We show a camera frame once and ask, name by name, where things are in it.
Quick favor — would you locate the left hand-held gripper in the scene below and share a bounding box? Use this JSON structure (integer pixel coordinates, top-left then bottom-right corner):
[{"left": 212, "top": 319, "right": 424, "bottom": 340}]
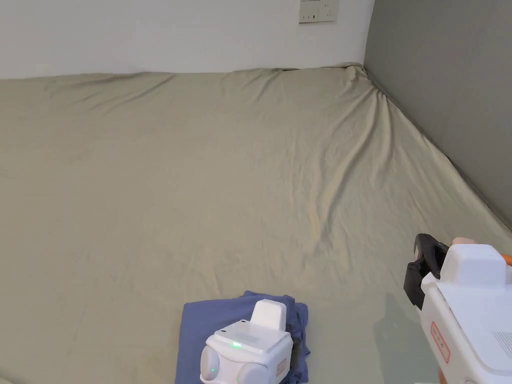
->
[{"left": 199, "top": 298, "right": 302, "bottom": 384}]

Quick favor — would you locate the white wall socket panel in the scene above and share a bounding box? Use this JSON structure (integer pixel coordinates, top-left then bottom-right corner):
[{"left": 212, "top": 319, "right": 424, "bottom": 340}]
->
[{"left": 298, "top": 0, "right": 341, "bottom": 25}]

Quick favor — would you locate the blue garment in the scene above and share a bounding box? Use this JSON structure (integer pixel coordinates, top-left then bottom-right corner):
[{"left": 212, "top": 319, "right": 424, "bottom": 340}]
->
[{"left": 174, "top": 290, "right": 311, "bottom": 384}]

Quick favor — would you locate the bed with beige sheet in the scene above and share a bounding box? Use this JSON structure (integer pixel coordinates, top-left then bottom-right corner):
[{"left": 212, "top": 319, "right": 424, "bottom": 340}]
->
[{"left": 0, "top": 61, "right": 512, "bottom": 384}]

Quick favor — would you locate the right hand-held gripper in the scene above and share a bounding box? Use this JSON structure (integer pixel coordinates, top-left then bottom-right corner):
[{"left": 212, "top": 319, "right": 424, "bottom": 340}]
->
[{"left": 403, "top": 233, "right": 512, "bottom": 384}]

